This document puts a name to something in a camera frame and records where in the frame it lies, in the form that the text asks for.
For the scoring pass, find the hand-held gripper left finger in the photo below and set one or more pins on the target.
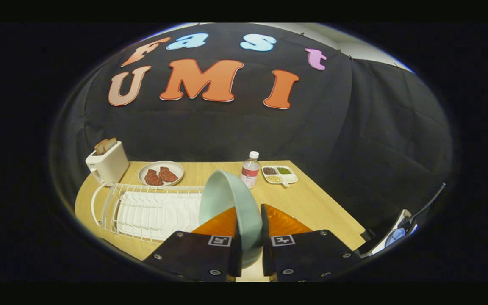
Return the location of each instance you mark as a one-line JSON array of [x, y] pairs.
[[201, 258]]

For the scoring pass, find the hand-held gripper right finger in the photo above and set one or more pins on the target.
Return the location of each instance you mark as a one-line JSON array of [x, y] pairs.
[[307, 258]]

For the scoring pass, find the light green plate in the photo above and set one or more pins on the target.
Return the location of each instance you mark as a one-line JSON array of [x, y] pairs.
[[227, 192]]

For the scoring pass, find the white plate with meat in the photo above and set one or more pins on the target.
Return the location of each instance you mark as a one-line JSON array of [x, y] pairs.
[[176, 167]]

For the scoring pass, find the white divided tray with beans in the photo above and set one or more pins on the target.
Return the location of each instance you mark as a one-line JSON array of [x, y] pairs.
[[288, 177]]

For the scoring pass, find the brown meat piece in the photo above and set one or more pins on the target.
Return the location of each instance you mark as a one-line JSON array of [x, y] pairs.
[[153, 178], [168, 174]]

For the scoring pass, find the white and blue object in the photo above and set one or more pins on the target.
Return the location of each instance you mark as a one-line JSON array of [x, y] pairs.
[[396, 235]]

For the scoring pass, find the clear plastic water bottle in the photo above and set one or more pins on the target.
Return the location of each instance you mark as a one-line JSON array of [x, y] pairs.
[[250, 171]]

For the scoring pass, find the white toaster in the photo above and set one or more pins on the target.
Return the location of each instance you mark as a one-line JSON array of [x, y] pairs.
[[109, 165]]

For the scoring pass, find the black backdrop cloth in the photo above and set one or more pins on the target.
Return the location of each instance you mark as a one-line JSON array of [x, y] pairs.
[[333, 127]]

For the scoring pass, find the brown toast slice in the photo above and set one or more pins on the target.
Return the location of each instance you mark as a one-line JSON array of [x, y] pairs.
[[100, 147], [111, 143]]

